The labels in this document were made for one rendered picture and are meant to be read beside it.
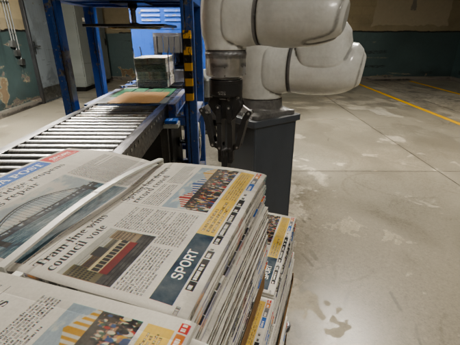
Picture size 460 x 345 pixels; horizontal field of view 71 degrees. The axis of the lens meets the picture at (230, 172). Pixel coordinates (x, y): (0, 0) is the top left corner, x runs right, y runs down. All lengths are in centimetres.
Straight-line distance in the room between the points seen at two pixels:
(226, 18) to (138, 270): 52
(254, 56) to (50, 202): 77
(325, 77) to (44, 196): 80
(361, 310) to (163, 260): 159
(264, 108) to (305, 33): 46
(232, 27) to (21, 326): 58
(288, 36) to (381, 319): 147
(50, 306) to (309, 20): 57
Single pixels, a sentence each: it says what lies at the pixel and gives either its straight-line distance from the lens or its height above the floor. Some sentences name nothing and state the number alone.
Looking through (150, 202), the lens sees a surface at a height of 106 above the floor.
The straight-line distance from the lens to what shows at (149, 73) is 314.
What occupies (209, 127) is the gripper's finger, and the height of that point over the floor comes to 105.
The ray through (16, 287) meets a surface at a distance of 32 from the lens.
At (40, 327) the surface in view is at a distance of 28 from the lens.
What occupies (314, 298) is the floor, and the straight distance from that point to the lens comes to 184.
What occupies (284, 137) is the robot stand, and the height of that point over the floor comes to 92.
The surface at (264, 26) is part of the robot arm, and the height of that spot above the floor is 127.
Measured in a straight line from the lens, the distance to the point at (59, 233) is 39.
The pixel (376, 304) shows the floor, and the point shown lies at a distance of 191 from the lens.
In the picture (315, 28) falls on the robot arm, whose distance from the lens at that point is 65.
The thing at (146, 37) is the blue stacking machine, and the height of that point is 120.
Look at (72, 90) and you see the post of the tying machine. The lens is 260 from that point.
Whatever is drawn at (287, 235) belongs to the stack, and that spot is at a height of 83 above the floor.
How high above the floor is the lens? 125
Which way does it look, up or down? 23 degrees down
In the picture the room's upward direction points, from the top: straight up
